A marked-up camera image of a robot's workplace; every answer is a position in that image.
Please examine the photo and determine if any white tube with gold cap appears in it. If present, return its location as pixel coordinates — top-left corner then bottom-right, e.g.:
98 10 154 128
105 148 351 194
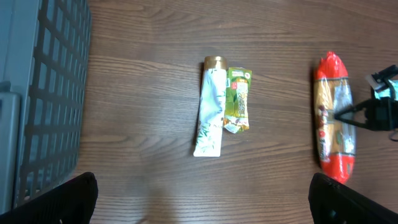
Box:
193 56 227 157

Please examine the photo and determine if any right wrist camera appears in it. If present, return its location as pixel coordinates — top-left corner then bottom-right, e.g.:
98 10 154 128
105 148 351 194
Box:
366 65 397 92

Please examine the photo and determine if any grey plastic shopping basket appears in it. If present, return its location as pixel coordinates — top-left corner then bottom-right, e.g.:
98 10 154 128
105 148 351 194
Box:
1 0 92 213

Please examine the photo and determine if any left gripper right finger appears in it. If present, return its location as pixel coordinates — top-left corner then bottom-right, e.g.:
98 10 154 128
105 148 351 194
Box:
308 172 397 224

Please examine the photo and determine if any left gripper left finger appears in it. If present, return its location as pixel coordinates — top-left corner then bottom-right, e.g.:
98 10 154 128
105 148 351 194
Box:
1 172 98 224

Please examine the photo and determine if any green snack packet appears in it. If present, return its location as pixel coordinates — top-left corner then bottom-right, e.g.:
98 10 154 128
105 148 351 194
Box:
223 67 252 134

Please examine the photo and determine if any orange spaghetti packet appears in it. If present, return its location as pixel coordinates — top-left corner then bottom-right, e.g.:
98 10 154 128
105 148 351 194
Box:
314 52 356 184

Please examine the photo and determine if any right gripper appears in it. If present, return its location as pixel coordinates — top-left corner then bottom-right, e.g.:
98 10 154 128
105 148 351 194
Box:
334 97 397 131

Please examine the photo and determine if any teal packet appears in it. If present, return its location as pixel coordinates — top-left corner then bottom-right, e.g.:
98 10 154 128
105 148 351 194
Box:
374 80 398 100

